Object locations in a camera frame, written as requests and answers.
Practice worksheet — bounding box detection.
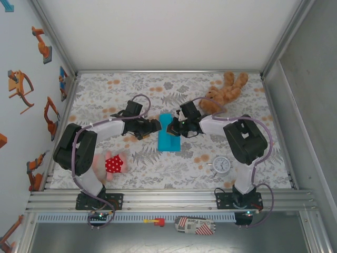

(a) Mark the blue paper sheet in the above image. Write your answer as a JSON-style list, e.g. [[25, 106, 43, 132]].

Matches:
[[157, 113, 182, 152]]

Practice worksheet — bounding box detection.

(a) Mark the floral print tablecloth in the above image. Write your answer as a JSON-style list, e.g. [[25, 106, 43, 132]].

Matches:
[[49, 72, 293, 190]]

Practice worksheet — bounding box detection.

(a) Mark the pink plush toy polka-dot dress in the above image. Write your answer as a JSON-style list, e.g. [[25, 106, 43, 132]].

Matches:
[[92, 152, 130, 182]]

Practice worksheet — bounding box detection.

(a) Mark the brown teddy bear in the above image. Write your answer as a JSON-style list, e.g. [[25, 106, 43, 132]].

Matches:
[[197, 71, 250, 115]]

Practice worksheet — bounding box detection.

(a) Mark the silver alarm clock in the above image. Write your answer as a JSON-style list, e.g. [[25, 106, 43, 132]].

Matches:
[[207, 155, 232, 178]]

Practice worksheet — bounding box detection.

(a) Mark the red yellow utility knife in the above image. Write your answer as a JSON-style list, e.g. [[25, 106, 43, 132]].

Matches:
[[143, 218, 165, 227]]

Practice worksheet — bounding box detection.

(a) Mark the printed stars stripes pouch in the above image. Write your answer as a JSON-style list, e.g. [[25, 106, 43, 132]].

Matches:
[[174, 216, 216, 235]]

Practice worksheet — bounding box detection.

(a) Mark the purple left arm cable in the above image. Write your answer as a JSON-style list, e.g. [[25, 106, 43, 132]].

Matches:
[[71, 93, 151, 230]]

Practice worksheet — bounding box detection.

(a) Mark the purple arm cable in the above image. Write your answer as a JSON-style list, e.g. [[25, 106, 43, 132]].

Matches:
[[71, 93, 151, 230], [196, 96, 276, 229]]

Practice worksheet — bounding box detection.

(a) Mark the aluminium frame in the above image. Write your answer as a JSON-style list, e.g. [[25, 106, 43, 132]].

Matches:
[[25, 0, 335, 253]]

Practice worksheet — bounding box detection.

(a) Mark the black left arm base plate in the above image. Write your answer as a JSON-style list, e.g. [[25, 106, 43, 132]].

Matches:
[[75, 193, 124, 211]]

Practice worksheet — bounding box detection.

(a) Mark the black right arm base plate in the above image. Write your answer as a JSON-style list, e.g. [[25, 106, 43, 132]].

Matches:
[[215, 192, 263, 210]]

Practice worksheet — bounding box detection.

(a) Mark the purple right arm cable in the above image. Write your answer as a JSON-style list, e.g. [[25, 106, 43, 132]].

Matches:
[[196, 96, 276, 229]]

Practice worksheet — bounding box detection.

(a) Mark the blue orange machine wall sticker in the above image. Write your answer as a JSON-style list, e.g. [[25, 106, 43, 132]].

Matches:
[[59, 65, 70, 102]]

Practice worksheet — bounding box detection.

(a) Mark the grey slotted cable tray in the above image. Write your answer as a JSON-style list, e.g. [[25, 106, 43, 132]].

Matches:
[[36, 212, 236, 222]]

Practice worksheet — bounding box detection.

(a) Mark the orange clamp machine wall sticker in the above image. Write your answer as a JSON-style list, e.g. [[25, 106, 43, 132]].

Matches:
[[7, 70, 35, 114]]

